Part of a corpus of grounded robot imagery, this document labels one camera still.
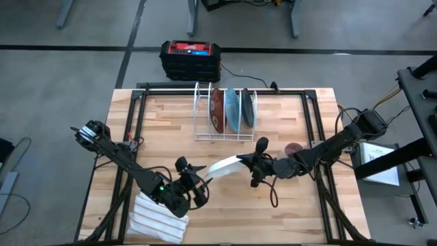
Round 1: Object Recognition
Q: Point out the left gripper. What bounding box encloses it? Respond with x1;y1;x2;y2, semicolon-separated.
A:
163;156;214;219

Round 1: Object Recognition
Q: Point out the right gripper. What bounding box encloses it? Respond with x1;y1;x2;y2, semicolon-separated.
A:
236;136;300;187

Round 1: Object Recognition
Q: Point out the white plate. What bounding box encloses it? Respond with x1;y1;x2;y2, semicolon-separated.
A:
206;155;247;180

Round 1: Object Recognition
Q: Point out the dark round plate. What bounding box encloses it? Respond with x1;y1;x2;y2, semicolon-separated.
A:
240;87;256;129

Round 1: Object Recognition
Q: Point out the blue patterned plate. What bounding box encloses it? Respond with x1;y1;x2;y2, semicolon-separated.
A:
224;87;241;133

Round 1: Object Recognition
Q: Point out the red patterned plate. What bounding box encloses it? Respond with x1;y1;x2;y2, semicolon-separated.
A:
209;87;227;135

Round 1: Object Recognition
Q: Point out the white striped dish cloth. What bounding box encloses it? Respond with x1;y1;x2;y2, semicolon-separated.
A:
126;191;191;245

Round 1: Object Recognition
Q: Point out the red and black power station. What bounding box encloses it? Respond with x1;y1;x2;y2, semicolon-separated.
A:
159;40;222;83

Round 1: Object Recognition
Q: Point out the white paper booklet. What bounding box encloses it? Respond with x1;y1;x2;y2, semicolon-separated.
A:
358;141;401;187

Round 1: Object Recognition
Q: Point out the grey desk leg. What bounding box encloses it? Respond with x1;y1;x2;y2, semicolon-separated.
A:
186;0;200;38
55;0;75;30
289;0;302;39

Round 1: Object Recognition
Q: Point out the white wire dish rack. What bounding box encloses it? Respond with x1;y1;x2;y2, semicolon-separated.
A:
193;81;258;142

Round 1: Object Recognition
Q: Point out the black power cable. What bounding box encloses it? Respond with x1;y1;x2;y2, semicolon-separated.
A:
220;63;281;94

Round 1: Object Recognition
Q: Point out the yellow orange cable bundle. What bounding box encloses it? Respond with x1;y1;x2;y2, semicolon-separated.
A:
336;85;404;124

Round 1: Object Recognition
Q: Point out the black box with cables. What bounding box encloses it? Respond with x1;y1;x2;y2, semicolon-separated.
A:
200;0;295;12

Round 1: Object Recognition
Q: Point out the black floor cable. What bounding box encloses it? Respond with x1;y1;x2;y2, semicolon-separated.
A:
0;193;31;236

